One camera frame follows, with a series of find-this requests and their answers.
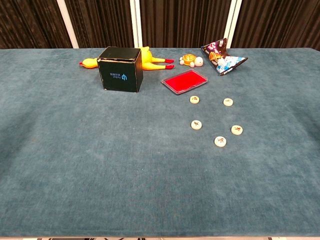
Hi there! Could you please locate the dark snack bag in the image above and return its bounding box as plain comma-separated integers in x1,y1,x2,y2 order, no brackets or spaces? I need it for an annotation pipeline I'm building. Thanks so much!
200,37,249,77

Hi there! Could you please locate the orange turtle toy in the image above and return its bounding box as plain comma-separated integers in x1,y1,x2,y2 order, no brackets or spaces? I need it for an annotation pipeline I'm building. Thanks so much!
179,53,205,68

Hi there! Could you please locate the red ink pad case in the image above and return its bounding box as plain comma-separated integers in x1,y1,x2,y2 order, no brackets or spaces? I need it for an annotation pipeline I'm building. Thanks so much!
160,69,209,96

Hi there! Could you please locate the yellow rubber chicken toy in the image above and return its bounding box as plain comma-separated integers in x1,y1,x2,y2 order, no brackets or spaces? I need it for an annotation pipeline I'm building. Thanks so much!
79,46,175,72

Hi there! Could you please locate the white partition frame post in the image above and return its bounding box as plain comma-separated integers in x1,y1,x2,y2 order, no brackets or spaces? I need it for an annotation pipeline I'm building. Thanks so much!
223,0,243,49
56,0,80,49
129,0,143,48

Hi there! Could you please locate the dark brown curtain panel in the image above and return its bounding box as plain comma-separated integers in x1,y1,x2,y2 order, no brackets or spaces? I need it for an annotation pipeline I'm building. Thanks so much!
0,0,73,50
64,0,135,49
139,0,233,49
231,0,320,52

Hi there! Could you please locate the black cardboard box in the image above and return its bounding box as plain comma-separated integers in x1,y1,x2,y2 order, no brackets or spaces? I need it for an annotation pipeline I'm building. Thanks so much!
96,46,144,93

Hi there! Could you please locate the teal velvet tablecloth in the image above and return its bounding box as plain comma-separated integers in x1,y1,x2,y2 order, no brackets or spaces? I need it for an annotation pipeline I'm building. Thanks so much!
0,47,320,238

